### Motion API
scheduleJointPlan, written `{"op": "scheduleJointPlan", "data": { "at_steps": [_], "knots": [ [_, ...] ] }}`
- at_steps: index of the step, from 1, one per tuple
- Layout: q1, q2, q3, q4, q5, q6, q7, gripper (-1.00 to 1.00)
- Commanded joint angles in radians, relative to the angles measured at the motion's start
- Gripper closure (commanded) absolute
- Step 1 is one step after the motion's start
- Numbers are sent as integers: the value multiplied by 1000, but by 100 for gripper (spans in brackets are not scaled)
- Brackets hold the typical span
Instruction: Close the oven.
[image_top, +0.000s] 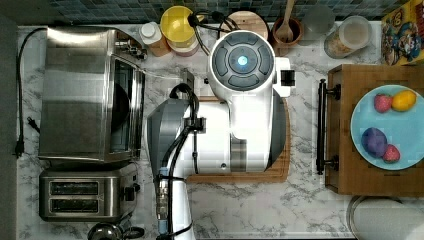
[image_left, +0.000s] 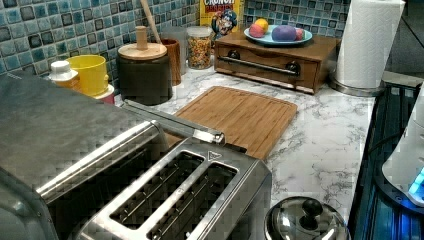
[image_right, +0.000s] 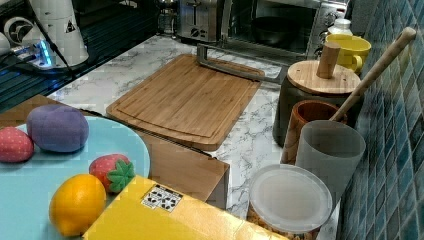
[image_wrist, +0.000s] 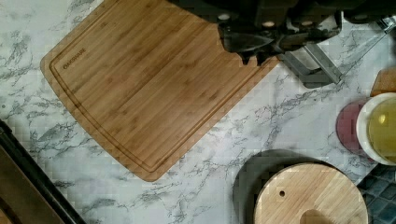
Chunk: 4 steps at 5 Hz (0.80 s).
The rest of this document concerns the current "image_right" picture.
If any oven door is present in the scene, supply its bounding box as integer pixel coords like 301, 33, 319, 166
196, 37, 290, 85

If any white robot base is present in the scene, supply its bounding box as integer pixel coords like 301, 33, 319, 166
0, 0, 90, 70

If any silver toaster oven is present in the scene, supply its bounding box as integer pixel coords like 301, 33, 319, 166
219, 0, 348, 62

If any bamboo cutting board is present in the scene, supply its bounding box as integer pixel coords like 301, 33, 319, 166
106, 54, 261, 151

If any wooden utensil holder cup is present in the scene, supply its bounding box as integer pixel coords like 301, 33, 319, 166
281, 100, 338, 165

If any silver two-slot toaster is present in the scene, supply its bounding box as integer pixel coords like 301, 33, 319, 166
177, 0, 219, 42

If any strawberry plush with green leaf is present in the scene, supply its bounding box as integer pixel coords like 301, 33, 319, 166
89, 154, 135, 193

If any clear jar with plastic lid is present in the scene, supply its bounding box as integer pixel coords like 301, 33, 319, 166
247, 164, 333, 240

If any yellow cardboard box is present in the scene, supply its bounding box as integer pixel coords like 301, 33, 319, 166
83, 176, 288, 240

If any dark canister with wooden lid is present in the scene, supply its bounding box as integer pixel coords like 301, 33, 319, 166
272, 42, 360, 147

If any grey plastic cup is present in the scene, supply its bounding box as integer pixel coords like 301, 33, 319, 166
295, 120, 366, 206

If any yellow ceramic mug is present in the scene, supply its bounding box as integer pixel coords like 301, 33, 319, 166
326, 34, 371, 74

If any orange toy fruit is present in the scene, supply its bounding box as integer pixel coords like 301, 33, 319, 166
49, 174, 106, 237

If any purple plush fruit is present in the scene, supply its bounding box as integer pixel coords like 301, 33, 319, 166
26, 104, 89, 153

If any white-capped bottle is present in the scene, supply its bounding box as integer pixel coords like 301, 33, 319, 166
328, 18, 353, 36

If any light blue plate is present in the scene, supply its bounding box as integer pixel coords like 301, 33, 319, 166
0, 116, 150, 240

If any red plush strawberry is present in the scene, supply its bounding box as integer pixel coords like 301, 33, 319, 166
0, 127, 34, 163

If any wooden spoon handle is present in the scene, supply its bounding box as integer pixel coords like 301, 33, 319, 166
330, 27, 417, 121

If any black cable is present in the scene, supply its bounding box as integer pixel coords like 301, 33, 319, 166
23, 0, 74, 75

